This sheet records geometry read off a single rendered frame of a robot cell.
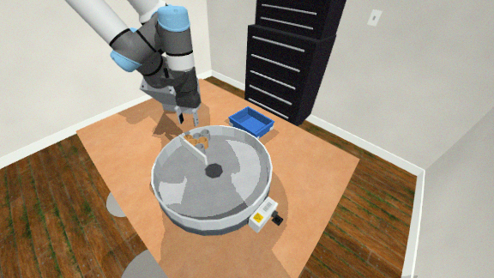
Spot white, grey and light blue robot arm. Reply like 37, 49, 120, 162
64, 0, 193, 88

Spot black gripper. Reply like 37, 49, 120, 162
160, 52, 201, 126

